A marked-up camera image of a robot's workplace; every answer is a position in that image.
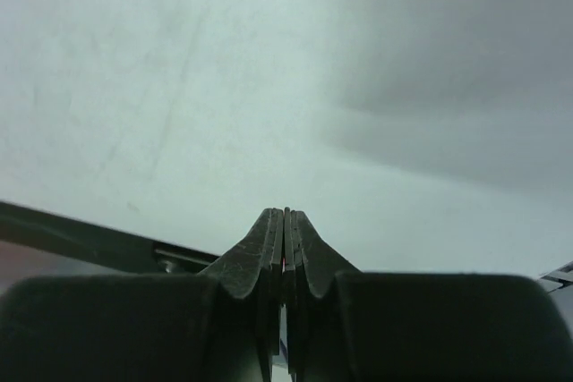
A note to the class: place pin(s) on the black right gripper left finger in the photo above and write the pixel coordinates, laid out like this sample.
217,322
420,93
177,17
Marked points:
160,313

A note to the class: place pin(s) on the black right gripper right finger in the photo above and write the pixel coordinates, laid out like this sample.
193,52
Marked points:
344,324

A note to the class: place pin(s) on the silver aluminium right rail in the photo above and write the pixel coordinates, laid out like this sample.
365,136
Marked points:
560,278

